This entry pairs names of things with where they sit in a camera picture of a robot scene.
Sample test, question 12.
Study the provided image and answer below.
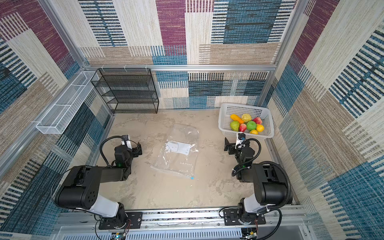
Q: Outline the green apple toy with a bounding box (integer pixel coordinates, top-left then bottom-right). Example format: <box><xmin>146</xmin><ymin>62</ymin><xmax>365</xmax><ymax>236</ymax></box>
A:
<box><xmin>230</xmin><ymin>121</ymin><xmax>240</xmax><ymax>132</ymax></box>

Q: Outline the red strawberry toy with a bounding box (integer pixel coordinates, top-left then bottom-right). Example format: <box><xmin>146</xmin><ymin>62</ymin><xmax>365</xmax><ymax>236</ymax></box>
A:
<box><xmin>239</xmin><ymin>124</ymin><xmax>247</xmax><ymax>133</ymax></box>

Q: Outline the dark green lime toy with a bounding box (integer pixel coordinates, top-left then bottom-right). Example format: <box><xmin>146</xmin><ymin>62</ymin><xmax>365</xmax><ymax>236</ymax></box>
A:
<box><xmin>247</xmin><ymin>121</ymin><xmax>257</xmax><ymax>131</ymax></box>

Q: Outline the orange carrot toy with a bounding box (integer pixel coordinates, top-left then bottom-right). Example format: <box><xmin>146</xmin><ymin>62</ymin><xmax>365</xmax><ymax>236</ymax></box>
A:
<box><xmin>230</xmin><ymin>114</ymin><xmax>245</xmax><ymax>124</ymax></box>

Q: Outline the white plastic basket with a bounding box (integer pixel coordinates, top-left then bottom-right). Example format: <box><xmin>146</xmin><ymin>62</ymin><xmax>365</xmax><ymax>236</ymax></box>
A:
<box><xmin>219</xmin><ymin>103</ymin><xmax>275</xmax><ymax>139</ymax></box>

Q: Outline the clear zip top bag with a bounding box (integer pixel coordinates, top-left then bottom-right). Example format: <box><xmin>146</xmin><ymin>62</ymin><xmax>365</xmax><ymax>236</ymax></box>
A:
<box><xmin>151</xmin><ymin>124</ymin><xmax>200</xmax><ymax>179</ymax></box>

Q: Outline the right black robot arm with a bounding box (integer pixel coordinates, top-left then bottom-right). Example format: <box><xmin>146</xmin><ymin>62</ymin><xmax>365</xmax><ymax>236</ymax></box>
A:
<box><xmin>222</xmin><ymin>134</ymin><xmax>293</xmax><ymax>225</ymax></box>

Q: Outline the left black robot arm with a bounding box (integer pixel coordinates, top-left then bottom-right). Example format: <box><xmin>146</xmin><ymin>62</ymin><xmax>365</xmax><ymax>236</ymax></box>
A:
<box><xmin>51</xmin><ymin>135</ymin><xmax>143</xmax><ymax>230</ymax></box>

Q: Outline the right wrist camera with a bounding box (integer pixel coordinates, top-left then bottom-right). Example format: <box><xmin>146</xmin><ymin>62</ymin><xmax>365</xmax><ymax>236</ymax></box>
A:
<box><xmin>235</xmin><ymin>132</ymin><xmax>246</xmax><ymax>149</ymax></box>

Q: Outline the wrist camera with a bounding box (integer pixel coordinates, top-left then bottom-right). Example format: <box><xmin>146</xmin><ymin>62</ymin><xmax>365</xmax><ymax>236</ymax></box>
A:
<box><xmin>235</xmin><ymin>132</ymin><xmax>246</xmax><ymax>149</ymax></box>
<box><xmin>122</xmin><ymin>135</ymin><xmax>132</xmax><ymax>149</ymax></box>

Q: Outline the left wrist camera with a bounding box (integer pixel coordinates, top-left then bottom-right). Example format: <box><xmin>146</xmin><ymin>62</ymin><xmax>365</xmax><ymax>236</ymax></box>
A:
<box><xmin>122</xmin><ymin>135</ymin><xmax>132</xmax><ymax>149</ymax></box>

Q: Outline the black wire shelf rack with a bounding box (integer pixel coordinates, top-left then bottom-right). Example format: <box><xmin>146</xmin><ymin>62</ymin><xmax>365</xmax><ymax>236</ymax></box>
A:
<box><xmin>91</xmin><ymin>68</ymin><xmax>159</xmax><ymax>114</ymax></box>

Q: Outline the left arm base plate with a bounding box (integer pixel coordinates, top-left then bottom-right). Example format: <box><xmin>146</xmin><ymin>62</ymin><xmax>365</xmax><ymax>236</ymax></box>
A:
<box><xmin>98</xmin><ymin>212</ymin><xmax>143</xmax><ymax>231</ymax></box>

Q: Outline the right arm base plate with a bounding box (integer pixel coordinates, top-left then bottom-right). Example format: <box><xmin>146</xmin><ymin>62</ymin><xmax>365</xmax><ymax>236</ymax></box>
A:
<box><xmin>219</xmin><ymin>207</ymin><xmax>266</xmax><ymax>226</ymax></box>

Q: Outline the white wire mesh tray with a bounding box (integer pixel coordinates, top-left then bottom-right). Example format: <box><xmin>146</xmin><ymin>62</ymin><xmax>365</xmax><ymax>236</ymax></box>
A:
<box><xmin>36</xmin><ymin>71</ymin><xmax>95</xmax><ymax>135</ymax></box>

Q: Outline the aluminium rail frame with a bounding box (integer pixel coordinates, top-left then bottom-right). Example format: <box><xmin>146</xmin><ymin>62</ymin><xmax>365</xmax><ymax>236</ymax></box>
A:
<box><xmin>50</xmin><ymin>205</ymin><xmax>316</xmax><ymax>240</ymax></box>

